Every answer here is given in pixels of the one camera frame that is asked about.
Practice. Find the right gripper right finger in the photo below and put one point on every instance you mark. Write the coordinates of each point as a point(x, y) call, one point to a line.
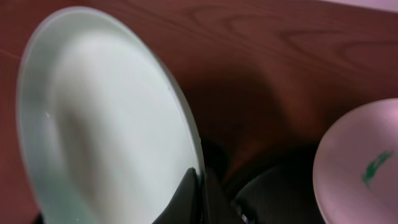
point(216, 207)

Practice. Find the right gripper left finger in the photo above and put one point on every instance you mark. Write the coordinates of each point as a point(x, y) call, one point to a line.
point(185, 205)

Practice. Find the white plate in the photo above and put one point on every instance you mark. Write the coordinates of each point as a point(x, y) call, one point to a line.
point(105, 132)
point(355, 166)

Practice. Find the black round tray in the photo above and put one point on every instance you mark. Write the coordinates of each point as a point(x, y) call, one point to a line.
point(275, 187)

